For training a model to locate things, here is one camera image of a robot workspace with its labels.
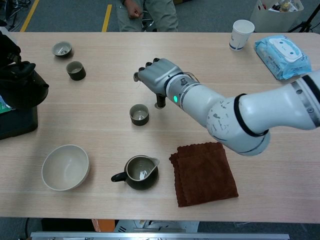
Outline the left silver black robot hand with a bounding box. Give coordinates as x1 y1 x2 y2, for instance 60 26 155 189
0 29 37 79

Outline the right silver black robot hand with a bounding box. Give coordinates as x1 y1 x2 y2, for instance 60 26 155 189
133 57 185 110

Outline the dark green cylindrical teacup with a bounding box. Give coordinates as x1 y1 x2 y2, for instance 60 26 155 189
65 60 87 81
129 103 150 127

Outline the dark green teapot with handle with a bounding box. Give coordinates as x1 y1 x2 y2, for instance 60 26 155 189
0 67 50 111

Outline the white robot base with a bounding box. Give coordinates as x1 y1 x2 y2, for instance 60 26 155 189
113 219 200 233

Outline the grey lid cup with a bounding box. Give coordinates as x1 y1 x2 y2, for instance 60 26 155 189
51 41 73 58

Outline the chrome stool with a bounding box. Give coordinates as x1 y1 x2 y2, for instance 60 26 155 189
141 12 158 33

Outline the blue white small packet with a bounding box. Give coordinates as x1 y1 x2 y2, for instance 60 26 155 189
0 94 13 111

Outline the seated person in khaki trousers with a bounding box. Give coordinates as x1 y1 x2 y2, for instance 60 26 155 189
116 0 179 33

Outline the black plastic tray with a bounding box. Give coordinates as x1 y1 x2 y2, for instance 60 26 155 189
0 104 39 141

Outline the white paper cup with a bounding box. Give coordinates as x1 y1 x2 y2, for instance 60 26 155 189
228 19 256 52

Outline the brown folded cloth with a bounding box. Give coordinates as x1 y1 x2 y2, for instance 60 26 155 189
168 141 239 208

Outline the dark green pouring pitcher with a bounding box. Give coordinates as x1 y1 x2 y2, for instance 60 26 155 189
110 154 160 191

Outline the blue wet wipes pack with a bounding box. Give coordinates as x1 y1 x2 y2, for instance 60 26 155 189
254 34 313 81

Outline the white storage bin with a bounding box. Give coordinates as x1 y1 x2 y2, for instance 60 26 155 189
249 0 305 33

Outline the cream ceramic bowl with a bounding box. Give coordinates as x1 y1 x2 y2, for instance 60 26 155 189
41 144 90 192

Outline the small tan bottle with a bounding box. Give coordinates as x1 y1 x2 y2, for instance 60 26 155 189
279 0 291 13

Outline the black tripod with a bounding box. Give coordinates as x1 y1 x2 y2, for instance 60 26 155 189
287 0 320 33

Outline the black equipment stand with cables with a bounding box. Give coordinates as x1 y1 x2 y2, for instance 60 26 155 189
0 0 33 32

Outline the aluminium rail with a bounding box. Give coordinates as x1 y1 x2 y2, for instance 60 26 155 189
30 231 290 240

